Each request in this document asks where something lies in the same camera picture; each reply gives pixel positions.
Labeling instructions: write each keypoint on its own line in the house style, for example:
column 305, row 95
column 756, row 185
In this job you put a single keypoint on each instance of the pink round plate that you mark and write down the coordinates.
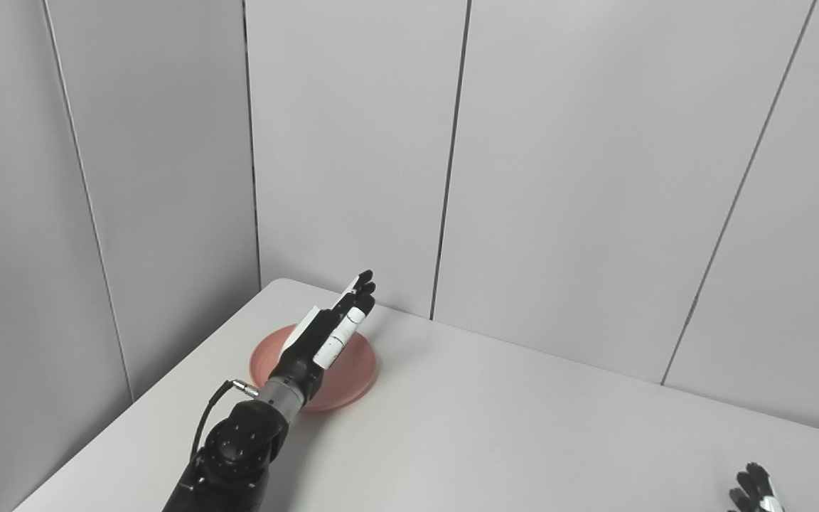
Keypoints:
column 352, row 370

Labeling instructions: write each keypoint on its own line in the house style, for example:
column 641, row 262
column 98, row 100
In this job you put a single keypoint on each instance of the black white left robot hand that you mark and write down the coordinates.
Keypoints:
column 317, row 341

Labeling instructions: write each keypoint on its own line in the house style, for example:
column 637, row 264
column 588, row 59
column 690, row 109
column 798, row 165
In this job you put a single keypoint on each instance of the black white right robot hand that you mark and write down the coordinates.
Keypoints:
column 756, row 491

